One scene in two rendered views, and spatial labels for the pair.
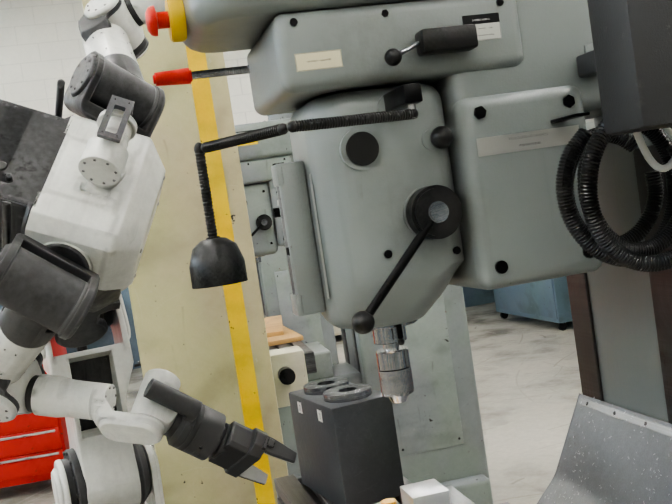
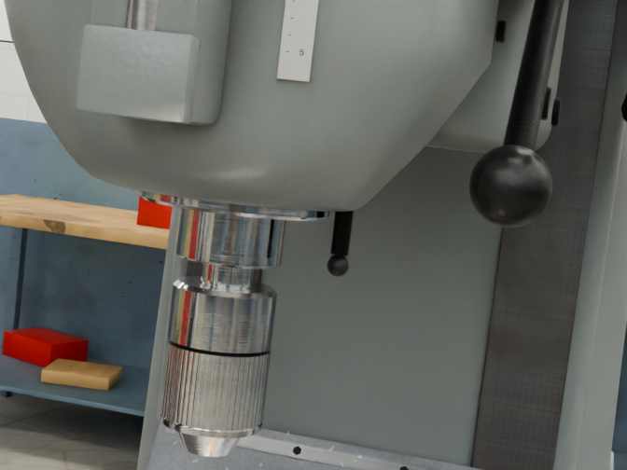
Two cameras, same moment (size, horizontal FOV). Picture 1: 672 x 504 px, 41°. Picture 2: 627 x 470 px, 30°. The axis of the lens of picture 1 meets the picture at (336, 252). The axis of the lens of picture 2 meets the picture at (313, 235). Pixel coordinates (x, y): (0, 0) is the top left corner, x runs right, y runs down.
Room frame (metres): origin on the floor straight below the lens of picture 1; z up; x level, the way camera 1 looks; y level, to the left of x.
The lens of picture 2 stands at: (0.98, 0.39, 1.35)
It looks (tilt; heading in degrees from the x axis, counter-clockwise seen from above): 6 degrees down; 297
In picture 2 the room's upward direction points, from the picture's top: 7 degrees clockwise
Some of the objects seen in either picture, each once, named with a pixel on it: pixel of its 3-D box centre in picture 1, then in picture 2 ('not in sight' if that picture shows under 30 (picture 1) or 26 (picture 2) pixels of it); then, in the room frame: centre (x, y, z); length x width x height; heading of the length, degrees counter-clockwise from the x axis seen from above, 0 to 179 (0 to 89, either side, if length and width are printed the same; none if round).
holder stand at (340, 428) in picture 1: (343, 437); not in sight; (1.66, 0.04, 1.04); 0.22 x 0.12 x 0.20; 23
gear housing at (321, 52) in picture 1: (378, 57); not in sight; (1.26, -0.10, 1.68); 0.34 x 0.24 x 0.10; 104
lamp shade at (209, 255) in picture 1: (216, 260); not in sight; (1.14, 0.15, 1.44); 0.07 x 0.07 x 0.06
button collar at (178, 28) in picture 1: (175, 19); not in sight; (1.20, 0.17, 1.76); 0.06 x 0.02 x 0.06; 14
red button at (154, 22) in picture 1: (158, 20); not in sight; (1.19, 0.19, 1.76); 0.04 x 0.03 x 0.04; 14
